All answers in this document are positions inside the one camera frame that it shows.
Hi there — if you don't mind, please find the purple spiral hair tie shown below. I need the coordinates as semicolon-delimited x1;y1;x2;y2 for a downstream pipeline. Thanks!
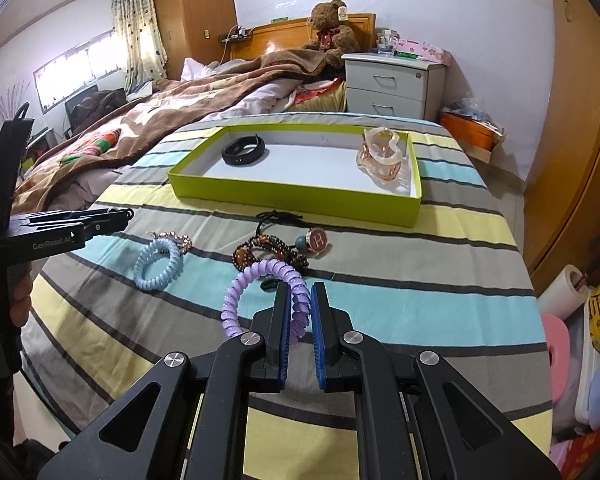
220;258;313;345

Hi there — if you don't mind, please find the brown beaded bracelet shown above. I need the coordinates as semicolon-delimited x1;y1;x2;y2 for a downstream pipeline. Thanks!
232;232;310;272

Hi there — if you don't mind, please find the black cord H charm necklace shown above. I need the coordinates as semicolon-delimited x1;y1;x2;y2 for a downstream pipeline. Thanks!
253;209;332;257

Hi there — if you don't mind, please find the light blue spiral hair tie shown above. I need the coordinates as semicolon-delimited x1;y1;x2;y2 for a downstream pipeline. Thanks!
132;237;184;293

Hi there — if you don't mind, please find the person's left hand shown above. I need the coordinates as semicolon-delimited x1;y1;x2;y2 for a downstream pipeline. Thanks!
9;263;33;328

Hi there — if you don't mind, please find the brown fleece blanket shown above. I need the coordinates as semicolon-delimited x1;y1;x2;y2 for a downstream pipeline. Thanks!
12;49;332;214

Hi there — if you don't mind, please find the striped bed sheet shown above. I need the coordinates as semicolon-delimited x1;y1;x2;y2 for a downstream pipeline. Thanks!
22;122;552;479

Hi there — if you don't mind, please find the red green patterned pillow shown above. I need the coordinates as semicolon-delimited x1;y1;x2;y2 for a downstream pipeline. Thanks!
59;128;121;166

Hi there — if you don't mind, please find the green shallow tray box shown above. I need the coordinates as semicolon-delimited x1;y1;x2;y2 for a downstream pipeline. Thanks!
169;124;422;228

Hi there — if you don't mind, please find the black wristband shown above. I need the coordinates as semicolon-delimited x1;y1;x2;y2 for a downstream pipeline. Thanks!
221;134;265;166

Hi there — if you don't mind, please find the translucent pink hair claw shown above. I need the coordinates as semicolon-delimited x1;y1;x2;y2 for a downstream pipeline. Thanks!
356;127;404;182

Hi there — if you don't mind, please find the pink round stool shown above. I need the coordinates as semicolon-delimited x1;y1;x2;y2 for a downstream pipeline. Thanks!
542;313;570;403

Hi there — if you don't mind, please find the patterned window curtain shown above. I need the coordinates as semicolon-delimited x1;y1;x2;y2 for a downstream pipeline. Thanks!
111;0;168;92

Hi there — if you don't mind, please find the white paper roll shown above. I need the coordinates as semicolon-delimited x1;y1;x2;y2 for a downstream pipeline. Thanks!
538;264;588;321

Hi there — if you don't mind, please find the orange storage box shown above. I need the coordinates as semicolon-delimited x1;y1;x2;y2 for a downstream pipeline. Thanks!
440;112;505;152

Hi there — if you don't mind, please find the white bedside cabinet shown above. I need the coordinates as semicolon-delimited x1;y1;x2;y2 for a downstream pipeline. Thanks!
342;53;446;122

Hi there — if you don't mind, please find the wooden door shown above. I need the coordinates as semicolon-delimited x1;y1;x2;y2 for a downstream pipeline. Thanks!
524;0;600;294

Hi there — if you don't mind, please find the brown teddy bear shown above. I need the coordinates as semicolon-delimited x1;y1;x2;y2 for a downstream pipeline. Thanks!
302;0;361;68

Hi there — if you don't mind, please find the wooden headboard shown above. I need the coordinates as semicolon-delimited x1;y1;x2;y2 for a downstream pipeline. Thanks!
227;13;376;60

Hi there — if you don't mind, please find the wooden wardrobe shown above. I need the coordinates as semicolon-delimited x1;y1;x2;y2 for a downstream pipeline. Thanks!
154;0;237;80

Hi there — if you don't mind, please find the pink tissue box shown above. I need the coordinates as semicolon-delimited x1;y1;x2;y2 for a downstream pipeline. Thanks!
393;39;452;66

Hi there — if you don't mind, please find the rose gold rhinestone bracelet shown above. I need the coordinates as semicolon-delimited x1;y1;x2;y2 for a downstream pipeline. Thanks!
147;230;195;255

